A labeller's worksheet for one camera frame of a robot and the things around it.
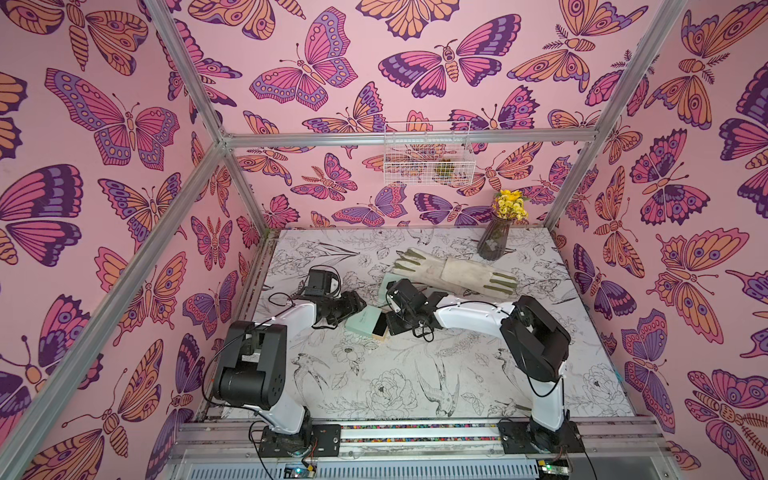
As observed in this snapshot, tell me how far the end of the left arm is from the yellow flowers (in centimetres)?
54

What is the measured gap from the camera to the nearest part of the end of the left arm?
76 cm

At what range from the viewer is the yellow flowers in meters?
0.94
